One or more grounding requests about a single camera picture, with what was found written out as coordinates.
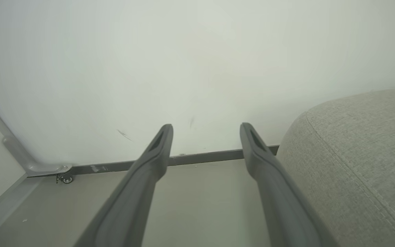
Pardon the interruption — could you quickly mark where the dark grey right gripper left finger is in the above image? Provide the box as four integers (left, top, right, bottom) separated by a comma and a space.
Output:
74, 124, 174, 247

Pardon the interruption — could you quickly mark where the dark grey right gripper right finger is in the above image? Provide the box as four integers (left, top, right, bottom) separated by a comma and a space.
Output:
240, 122, 339, 247

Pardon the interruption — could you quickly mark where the small caster wheel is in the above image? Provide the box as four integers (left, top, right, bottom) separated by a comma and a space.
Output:
56, 173, 75, 185

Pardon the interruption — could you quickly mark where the grey fabric sofa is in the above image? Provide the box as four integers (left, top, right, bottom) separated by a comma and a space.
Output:
276, 86, 395, 247

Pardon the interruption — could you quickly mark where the dark grey wall baseboard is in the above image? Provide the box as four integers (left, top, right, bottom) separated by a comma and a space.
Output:
70, 145, 280, 176

